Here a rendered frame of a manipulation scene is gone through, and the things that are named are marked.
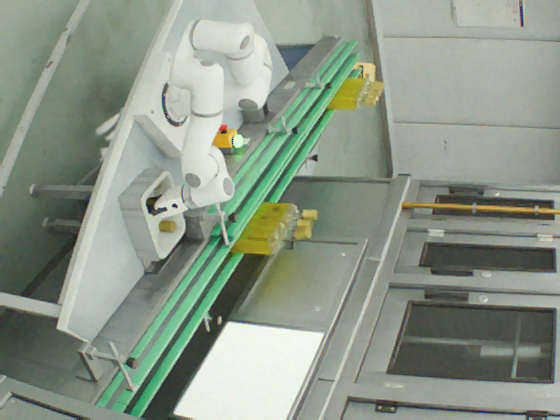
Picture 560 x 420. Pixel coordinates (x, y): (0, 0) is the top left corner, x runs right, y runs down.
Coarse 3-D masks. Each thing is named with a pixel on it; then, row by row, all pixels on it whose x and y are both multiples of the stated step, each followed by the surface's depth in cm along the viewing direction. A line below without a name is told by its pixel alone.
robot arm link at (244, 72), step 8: (256, 40) 174; (264, 40) 177; (256, 48) 173; (264, 48) 176; (256, 56) 170; (264, 56) 176; (232, 64) 168; (240, 64) 167; (248, 64) 168; (256, 64) 171; (264, 64) 184; (232, 72) 172; (240, 72) 170; (248, 72) 170; (256, 72) 173; (240, 80) 173; (248, 80) 173
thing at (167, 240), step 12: (156, 180) 182; (168, 180) 189; (156, 192) 193; (144, 204) 176; (156, 216) 195; (168, 216) 197; (180, 216) 196; (156, 228) 195; (180, 228) 197; (156, 240) 183; (168, 240) 193; (156, 252) 184; (168, 252) 189
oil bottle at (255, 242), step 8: (248, 232) 208; (256, 232) 208; (264, 232) 207; (272, 232) 206; (240, 240) 206; (248, 240) 205; (256, 240) 204; (264, 240) 203; (272, 240) 203; (232, 248) 209; (240, 248) 208; (248, 248) 206; (256, 248) 205; (264, 248) 204; (272, 248) 203
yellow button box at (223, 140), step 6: (222, 132) 230; (228, 132) 230; (234, 132) 231; (216, 138) 229; (222, 138) 228; (228, 138) 227; (216, 144) 231; (222, 144) 230; (228, 144) 229; (222, 150) 231; (228, 150) 230; (234, 150) 232
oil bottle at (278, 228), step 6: (252, 222) 213; (258, 222) 213; (264, 222) 212; (270, 222) 211; (246, 228) 211; (252, 228) 210; (258, 228) 210; (264, 228) 209; (270, 228) 208; (276, 228) 208; (282, 228) 208; (282, 234) 207
